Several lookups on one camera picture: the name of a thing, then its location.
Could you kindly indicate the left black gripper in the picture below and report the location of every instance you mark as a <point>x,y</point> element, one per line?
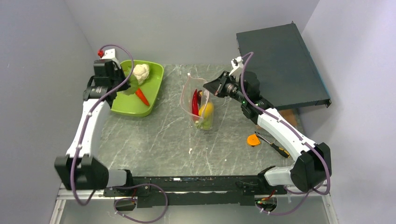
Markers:
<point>121,73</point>

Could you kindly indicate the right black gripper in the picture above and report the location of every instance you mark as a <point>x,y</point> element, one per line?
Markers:
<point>216,87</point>

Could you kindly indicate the dark purple onion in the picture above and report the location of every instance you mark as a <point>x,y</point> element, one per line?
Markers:
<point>200,97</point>

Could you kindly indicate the clear zip top bag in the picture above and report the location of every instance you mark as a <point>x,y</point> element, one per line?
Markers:
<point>187,93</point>

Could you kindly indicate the yellow bell pepper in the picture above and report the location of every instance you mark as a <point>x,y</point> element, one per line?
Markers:
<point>206,110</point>

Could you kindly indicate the orange carrot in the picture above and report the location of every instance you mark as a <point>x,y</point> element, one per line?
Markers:
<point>142,97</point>

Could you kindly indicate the red chili pepper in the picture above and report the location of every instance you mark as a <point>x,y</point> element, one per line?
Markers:
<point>194,105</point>

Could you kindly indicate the green celery stalk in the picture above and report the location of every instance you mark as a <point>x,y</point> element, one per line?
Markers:
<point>205,124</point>

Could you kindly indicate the green cabbage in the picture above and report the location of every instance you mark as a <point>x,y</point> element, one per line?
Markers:
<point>133,86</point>

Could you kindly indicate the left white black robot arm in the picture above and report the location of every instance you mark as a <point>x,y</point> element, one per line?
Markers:
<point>80,169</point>

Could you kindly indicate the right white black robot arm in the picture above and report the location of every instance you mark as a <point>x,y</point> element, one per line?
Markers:
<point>312,161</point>

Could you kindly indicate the white cauliflower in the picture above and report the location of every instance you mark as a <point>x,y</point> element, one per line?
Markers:
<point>141,72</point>

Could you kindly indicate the green plastic basket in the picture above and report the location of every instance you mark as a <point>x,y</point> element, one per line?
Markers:
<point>129,104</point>

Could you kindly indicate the orange tape measure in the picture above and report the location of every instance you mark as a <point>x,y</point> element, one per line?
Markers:
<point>253,140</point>

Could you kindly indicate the dark green metal case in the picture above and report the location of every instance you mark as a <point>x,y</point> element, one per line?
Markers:
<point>288,76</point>

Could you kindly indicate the yellow black screwdriver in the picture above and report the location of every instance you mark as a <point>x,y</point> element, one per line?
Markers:
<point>284,153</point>

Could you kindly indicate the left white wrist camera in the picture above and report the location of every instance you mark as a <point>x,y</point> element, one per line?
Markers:
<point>110,54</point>

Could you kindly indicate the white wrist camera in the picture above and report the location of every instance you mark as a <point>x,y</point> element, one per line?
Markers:
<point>110,54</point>
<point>237,67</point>

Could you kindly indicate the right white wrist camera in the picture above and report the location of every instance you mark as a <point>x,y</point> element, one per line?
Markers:
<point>237,67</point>

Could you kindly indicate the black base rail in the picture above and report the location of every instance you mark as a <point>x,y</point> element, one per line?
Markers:
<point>153,191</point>

